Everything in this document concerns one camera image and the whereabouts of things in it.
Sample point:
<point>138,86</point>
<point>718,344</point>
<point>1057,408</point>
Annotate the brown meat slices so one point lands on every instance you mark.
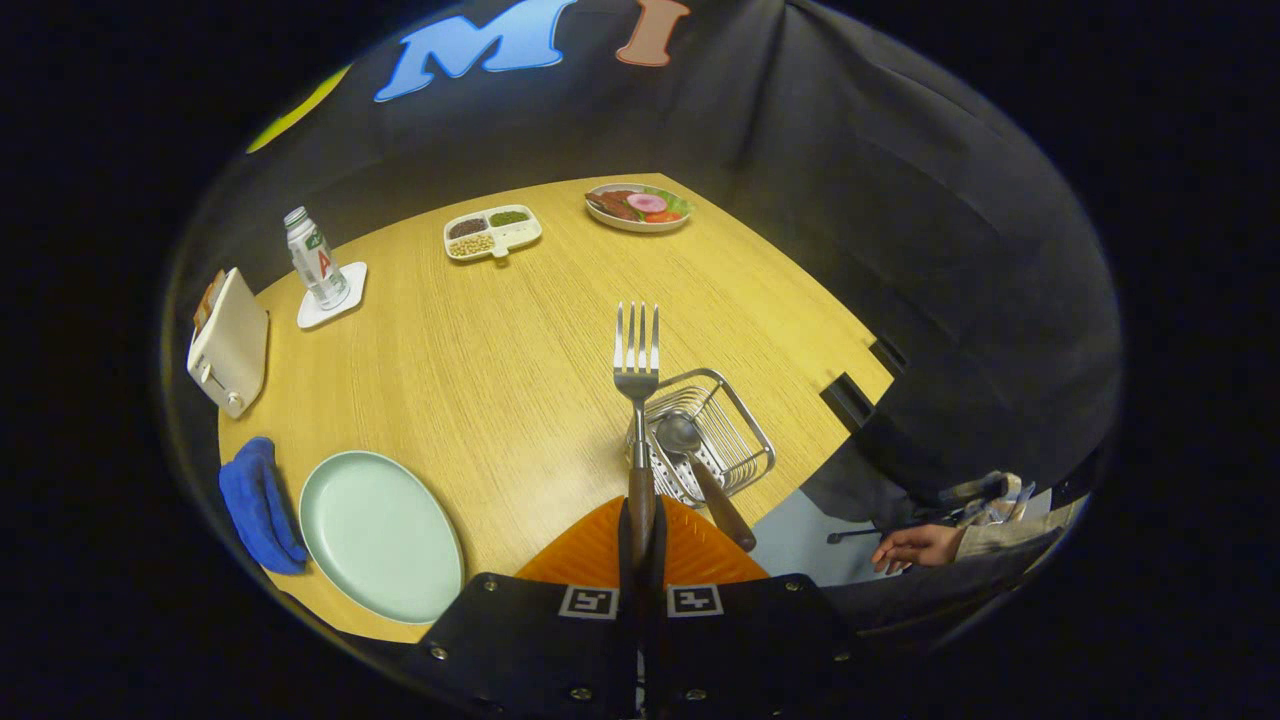
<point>612,205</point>

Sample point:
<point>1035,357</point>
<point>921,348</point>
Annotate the white divided dish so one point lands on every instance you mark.
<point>518,235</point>

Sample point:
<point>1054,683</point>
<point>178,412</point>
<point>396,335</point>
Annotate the white square coaster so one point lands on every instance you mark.
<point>352,280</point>

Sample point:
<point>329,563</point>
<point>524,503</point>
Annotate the pile of green beans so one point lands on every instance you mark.
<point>508,217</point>

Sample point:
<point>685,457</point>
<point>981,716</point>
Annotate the pile of yellow soybeans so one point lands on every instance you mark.
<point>470,245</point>

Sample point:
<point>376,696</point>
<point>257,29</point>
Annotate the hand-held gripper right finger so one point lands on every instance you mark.
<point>660,560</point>

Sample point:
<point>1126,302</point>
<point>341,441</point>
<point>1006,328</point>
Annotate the blue cloth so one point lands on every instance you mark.
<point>255,500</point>

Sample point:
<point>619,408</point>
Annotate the red tomato slice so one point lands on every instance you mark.
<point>662,216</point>

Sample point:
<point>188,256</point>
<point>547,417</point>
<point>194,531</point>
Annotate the white plate of food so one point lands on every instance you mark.
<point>630,225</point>

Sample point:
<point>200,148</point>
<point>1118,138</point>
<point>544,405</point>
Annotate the pink onion slice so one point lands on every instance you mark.
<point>646,203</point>

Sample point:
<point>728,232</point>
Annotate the green lettuce leaf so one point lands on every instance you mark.
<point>679,203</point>

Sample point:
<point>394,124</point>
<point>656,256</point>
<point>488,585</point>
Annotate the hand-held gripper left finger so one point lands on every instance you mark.
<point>625,560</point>

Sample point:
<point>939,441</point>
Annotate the brown toast slice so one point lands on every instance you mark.
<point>207,300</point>

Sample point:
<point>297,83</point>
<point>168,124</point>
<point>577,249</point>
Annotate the pile of dark brown beans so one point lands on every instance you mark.
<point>467,228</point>

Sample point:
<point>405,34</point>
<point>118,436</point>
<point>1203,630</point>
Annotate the white toaster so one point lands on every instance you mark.
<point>235,345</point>

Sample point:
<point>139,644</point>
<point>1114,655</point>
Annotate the plastic water bottle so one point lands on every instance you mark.
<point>318,265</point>

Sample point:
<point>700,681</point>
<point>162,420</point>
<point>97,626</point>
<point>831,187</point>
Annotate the pale green plate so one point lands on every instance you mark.
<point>380,540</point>

